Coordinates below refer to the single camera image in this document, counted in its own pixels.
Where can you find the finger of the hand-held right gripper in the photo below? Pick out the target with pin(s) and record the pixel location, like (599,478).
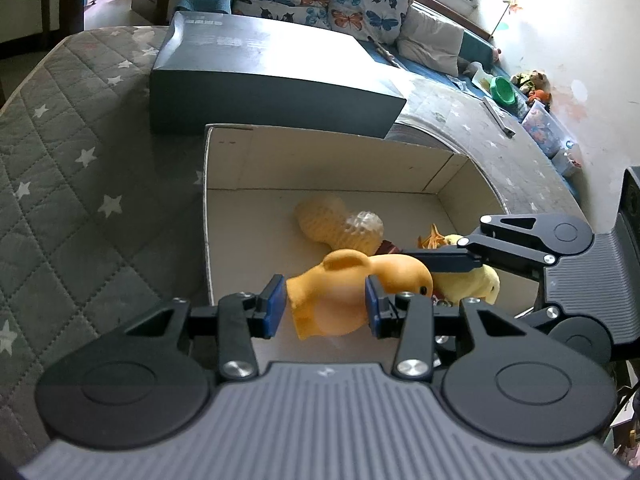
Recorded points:
(542,316)
(450,260)

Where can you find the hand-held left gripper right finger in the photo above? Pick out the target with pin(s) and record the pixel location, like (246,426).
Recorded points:
(372,305)

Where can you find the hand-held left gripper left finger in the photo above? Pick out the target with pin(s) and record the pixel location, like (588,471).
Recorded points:
(274,305)

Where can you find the yellow plush duck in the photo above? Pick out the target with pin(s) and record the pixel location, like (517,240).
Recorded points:
(475,282)

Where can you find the orange rubber duck toy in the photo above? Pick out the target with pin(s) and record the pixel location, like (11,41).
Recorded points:
(330,290)

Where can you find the cardboard box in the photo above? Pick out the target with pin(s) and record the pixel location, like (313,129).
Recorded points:
(320,170)

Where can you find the small brown toy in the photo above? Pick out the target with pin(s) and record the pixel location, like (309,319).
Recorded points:
(389,248)

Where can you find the white netted ball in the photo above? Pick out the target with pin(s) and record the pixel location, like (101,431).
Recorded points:
(367,227)

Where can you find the beige foam net sleeve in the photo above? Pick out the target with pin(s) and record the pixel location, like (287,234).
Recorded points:
(320,220)

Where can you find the silver remote control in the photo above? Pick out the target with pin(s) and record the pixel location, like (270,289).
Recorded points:
(500,119)

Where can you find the clear plastic storage box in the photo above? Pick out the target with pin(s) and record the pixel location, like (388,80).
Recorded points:
(542,127)

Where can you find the green plastic bowl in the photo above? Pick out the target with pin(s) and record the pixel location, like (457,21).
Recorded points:
(505,91)

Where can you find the picture paper sheet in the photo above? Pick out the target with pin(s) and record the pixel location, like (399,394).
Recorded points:
(482,81)

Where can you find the orange plush toy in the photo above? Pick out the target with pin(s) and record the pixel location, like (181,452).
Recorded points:
(540,96)

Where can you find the white cloth bundle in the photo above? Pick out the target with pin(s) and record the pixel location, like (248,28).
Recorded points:
(470,67)

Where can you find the brown teddy bear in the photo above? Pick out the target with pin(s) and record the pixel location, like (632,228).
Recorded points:
(530,80)

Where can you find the pink plush toy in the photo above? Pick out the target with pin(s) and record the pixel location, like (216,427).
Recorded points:
(496,54)

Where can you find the slim brown stick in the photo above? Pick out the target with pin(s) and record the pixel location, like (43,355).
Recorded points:
(389,54)

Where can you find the grey quilted star table cover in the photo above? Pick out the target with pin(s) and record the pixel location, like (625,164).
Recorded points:
(75,210)

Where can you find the plain grey pillow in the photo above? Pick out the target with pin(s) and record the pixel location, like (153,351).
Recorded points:
(430,40)

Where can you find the dark grey flat box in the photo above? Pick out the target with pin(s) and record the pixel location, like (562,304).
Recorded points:
(260,60)

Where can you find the colourful pinwheel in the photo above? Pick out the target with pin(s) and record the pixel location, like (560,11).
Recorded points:
(512,5)

